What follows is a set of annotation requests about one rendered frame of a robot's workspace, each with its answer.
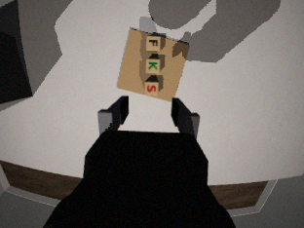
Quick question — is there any tan letter block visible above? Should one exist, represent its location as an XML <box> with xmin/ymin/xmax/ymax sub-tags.
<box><xmin>146</xmin><ymin>36</ymin><xmax>161</xmax><ymax>53</ymax></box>
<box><xmin>144</xmin><ymin>81</ymin><xmax>159</xmax><ymax>95</ymax></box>
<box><xmin>145</xmin><ymin>58</ymin><xmax>161</xmax><ymax>73</ymax></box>

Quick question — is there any tan flat mat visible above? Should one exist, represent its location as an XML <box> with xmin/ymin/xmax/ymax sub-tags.
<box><xmin>117</xmin><ymin>29</ymin><xmax>190</xmax><ymax>102</ymax></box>

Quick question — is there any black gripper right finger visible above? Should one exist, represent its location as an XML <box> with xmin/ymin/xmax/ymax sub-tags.
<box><xmin>171</xmin><ymin>97</ymin><xmax>201</xmax><ymax>140</ymax></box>

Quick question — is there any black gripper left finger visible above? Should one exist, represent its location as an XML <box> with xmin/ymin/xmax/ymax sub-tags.
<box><xmin>97</xmin><ymin>95</ymin><xmax>129</xmax><ymax>135</ymax></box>

